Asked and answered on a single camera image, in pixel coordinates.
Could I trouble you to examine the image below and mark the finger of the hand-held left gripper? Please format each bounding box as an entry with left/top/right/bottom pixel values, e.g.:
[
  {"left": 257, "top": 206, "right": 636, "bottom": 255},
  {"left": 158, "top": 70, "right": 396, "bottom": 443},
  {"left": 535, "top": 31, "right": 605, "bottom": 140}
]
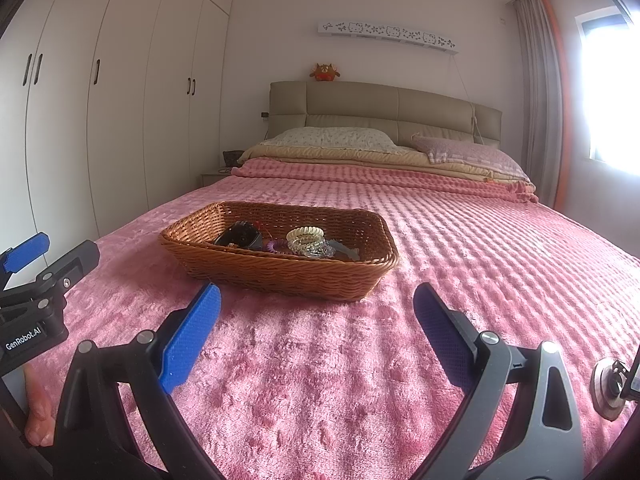
[
  {"left": 0, "top": 232, "right": 52, "bottom": 293},
  {"left": 20, "top": 240, "right": 101, "bottom": 306}
]

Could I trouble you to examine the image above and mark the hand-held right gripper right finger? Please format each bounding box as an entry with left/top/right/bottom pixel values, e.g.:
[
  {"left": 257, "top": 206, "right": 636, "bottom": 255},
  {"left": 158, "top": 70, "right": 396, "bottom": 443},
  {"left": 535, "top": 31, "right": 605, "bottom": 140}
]
[{"left": 412, "top": 282, "right": 587, "bottom": 480}]

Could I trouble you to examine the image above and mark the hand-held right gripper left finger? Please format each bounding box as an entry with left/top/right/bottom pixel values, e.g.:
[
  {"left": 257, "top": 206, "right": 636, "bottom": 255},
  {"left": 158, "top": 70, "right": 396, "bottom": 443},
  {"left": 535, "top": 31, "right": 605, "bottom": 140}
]
[{"left": 50, "top": 282, "right": 223, "bottom": 480}]

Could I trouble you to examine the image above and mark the brown wicker basket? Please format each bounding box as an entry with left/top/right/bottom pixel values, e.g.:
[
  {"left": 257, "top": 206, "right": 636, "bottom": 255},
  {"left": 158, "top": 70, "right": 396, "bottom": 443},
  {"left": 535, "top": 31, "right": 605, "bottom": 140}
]
[{"left": 159, "top": 201, "right": 400, "bottom": 303}]

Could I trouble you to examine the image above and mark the cream spiral hair tie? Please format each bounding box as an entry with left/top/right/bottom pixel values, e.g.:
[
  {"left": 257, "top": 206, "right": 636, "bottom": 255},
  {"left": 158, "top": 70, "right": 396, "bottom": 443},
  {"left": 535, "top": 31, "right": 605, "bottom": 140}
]
[{"left": 286, "top": 226, "right": 326, "bottom": 256}]

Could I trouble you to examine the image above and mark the person's left hand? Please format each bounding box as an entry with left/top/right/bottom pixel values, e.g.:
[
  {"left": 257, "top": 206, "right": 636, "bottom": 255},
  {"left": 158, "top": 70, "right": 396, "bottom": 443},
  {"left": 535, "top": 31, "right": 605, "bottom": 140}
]
[{"left": 22, "top": 364, "right": 57, "bottom": 448}]

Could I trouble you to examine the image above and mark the pink plush blanket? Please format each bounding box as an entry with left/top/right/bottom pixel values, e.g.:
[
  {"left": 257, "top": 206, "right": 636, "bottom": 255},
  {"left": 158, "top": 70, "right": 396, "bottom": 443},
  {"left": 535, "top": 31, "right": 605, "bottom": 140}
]
[{"left": 0, "top": 156, "right": 640, "bottom": 480}]

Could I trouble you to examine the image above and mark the black wristwatch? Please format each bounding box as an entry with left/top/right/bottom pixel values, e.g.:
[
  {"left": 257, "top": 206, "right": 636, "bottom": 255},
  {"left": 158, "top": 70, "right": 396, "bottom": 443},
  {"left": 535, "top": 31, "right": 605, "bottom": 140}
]
[{"left": 214, "top": 220, "right": 264, "bottom": 252}]

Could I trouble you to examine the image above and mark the grey hair clip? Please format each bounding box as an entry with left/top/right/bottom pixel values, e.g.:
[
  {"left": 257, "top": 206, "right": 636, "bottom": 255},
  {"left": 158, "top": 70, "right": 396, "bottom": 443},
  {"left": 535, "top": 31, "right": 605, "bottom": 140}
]
[{"left": 327, "top": 239, "right": 362, "bottom": 262}]

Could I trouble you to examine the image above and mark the white wardrobe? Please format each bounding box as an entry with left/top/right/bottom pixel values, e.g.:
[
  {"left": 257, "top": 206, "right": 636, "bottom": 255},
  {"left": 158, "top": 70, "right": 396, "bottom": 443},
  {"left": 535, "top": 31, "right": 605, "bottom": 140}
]
[{"left": 0, "top": 0, "right": 239, "bottom": 273}]

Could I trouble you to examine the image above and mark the beige nightstand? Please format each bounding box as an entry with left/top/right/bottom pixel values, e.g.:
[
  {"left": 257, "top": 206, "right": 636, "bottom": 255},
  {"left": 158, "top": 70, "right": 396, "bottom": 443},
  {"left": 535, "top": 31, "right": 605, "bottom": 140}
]
[{"left": 200, "top": 167, "right": 237, "bottom": 190}]

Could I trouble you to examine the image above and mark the pink checked pillow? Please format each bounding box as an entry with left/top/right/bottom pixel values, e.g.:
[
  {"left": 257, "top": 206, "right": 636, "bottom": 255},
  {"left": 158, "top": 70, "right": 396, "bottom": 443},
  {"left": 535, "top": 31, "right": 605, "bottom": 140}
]
[{"left": 411, "top": 133, "right": 532, "bottom": 184}]

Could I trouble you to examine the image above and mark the beige quilt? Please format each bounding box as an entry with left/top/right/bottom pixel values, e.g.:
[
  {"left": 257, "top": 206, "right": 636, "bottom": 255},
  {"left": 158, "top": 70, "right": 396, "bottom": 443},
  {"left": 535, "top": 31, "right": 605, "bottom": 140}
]
[{"left": 237, "top": 142, "right": 503, "bottom": 182}]

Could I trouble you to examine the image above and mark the white floral pillow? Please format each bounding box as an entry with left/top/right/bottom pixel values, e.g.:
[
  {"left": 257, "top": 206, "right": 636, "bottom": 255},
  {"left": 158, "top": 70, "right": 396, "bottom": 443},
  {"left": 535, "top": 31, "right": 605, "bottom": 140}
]
[{"left": 259, "top": 127, "right": 402, "bottom": 155}]

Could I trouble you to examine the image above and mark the beige padded headboard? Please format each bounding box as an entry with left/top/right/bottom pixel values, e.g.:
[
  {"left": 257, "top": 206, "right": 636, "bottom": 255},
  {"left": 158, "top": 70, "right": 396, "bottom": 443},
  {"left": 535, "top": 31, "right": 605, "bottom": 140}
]
[{"left": 267, "top": 80, "right": 504, "bottom": 152}]

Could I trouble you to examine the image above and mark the grey and orange curtain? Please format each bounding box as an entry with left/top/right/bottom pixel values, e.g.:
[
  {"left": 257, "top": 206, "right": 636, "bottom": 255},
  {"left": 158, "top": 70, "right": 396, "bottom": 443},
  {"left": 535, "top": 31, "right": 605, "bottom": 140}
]
[{"left": 514, "top": 0, "right": 572, "bottom": 211}]

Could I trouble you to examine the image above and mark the brown plush toy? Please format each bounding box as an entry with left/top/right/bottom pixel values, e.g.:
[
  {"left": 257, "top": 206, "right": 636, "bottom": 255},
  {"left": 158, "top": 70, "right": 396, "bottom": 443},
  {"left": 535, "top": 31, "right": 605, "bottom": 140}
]
[{"left": 309, "top": 62, "right": 343, "bottom": 83}]

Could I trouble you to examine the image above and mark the window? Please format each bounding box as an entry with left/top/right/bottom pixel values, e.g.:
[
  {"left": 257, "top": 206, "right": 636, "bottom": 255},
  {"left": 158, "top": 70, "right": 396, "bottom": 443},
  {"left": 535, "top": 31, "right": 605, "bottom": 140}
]
[{"left": 574, "top": 4, "right": 640, "bottom": 177}]

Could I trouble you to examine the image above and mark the round suction mount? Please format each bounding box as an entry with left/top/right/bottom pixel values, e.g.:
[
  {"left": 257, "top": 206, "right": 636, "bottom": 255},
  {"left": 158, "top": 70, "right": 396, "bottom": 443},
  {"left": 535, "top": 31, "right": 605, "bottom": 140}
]
[{"left": 591, "top": 357, "right": 640, "bottom": 422}]

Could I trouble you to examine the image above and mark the hanging pull cord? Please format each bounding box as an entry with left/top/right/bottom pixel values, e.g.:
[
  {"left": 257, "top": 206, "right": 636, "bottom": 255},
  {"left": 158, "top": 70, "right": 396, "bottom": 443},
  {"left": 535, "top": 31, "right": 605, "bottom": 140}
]
[{"left": 449, "top": 54, "right": 483, "bottom": 147}]

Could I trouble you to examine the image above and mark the white decorated wall shelf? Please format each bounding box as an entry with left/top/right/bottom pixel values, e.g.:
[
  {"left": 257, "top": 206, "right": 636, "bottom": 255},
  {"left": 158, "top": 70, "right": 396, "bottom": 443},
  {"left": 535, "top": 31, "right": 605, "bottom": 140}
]
[{"left": 317, "top": 20, "right": 459, "bottom": 56}]

